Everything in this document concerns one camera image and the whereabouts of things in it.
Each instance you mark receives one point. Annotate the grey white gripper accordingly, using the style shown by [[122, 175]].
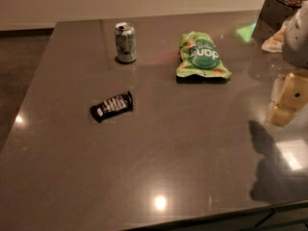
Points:
[[296, 43]]

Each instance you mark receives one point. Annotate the black rxbar chocolate bar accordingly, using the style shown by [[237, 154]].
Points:
[[114, 106]]

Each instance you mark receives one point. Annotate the white crumpled wrapper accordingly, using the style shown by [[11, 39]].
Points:
[[275, 43]]

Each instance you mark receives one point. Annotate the black stand box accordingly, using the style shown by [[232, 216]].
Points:
[[270, 19]]

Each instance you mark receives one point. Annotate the green snack chip bag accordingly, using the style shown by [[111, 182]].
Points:
[[199, 56]]

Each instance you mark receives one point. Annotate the green white soda can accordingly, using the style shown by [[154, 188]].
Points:
[[125, 42]]

